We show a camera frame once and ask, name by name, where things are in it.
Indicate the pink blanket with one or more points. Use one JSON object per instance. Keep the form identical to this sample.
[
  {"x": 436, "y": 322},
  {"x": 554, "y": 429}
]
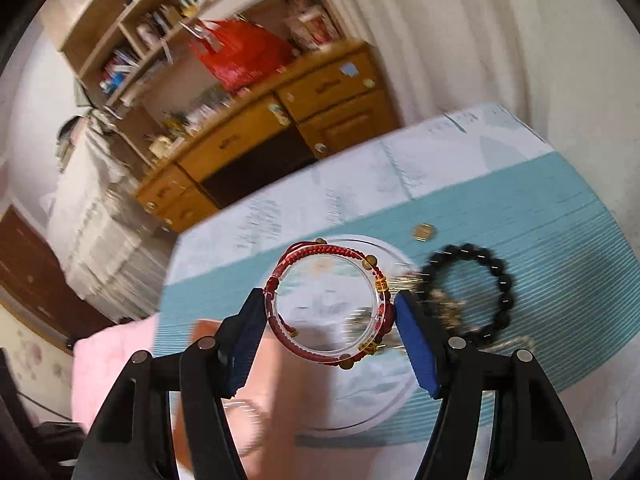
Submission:
[{"x": 115, "y": 340}]

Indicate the red plastic bag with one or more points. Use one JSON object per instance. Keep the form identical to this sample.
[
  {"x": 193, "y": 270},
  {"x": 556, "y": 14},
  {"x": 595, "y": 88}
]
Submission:
[{"x": 240, "y": 55}]

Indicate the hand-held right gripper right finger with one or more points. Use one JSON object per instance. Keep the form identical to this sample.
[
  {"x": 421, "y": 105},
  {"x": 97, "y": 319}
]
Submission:
[{"x": 417, "y": 350}]

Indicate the tree print tablecloth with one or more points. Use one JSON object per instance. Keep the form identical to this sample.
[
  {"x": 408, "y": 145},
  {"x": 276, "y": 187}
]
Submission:
[{"x": 500, "y": 200}]

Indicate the white lace cover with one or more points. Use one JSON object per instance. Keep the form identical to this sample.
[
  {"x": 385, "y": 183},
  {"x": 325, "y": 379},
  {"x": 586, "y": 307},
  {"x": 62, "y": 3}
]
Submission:
[{"x": 100, "y": 220}]

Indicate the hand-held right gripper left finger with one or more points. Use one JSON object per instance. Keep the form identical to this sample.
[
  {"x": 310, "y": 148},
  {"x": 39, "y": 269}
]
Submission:
[{"x": 245, "y": 345}]

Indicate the red and white cup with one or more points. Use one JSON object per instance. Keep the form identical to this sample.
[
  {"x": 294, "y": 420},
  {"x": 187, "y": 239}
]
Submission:
[{"x": 312, "y": 27}]

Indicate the wooden desk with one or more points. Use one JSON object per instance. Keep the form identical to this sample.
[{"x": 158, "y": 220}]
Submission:
[{"x": 240, "y": 135}]

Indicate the white leaf print curtain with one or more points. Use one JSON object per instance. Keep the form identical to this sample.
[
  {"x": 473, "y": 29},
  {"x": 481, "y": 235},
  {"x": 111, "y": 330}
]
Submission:
[{"x": 475, "y": 35}]

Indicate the wooden bookshelf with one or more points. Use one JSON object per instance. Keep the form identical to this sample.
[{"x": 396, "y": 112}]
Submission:
[{"x": 105, "y": 10}]

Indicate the pink jewelry box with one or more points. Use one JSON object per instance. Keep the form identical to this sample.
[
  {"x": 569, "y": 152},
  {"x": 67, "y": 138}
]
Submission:
[{"x": 300, "y": 400}]

